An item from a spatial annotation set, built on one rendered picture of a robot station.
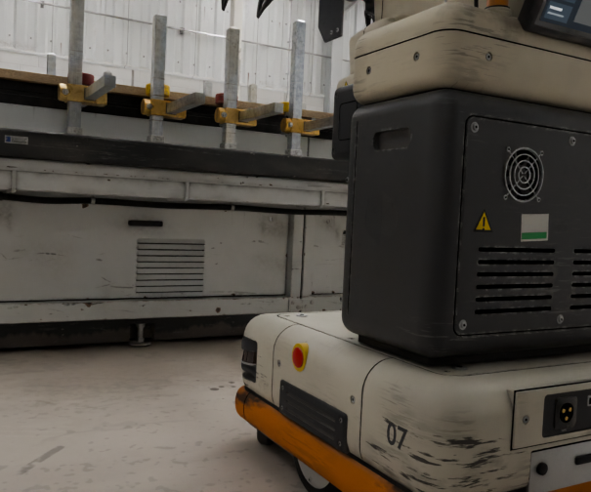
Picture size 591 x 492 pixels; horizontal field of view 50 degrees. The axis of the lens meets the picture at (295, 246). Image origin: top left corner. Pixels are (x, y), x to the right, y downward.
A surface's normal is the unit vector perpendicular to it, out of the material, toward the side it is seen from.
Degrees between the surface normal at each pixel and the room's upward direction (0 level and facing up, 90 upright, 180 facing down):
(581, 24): 115
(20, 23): 90
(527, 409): 90
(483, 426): 90
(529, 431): 90
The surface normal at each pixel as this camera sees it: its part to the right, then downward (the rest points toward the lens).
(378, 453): -0.88, -0.01
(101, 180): 0.48, 0.07
